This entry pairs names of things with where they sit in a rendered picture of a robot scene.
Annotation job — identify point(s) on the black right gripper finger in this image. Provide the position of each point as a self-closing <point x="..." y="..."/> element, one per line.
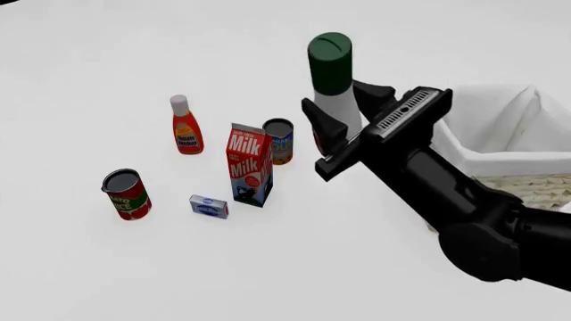
<point x="325" y="126"/>
<point x="371" y="95"/>

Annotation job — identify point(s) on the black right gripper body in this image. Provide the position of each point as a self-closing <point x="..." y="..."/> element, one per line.
<point x="392" y="133"/>

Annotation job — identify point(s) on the green-capped white dressing bottle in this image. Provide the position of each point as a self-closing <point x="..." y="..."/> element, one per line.
<point x="333" y="83"/>

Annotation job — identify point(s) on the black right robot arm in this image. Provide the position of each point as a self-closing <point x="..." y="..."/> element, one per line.
<point x="468" y="214"/>

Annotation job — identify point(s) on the white-lined woven basket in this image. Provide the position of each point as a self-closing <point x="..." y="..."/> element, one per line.
<point x="508" y="133"/>

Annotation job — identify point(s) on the blue and orange soup tin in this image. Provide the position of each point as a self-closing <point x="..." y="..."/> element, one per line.
<point x="280" y="142"/>

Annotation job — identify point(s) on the red milk carton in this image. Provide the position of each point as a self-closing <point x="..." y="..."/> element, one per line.
<point x="249" y="164"/>

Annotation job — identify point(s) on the red ketchup bottle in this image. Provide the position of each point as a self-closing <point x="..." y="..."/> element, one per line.
<point x="186" y="128"/>

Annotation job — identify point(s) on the small blue-grey printed box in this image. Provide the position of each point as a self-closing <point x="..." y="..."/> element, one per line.
<point x="209" y="206"/>

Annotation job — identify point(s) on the red and green sauce tin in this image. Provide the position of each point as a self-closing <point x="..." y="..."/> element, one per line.
<point x="127" y="195"/>

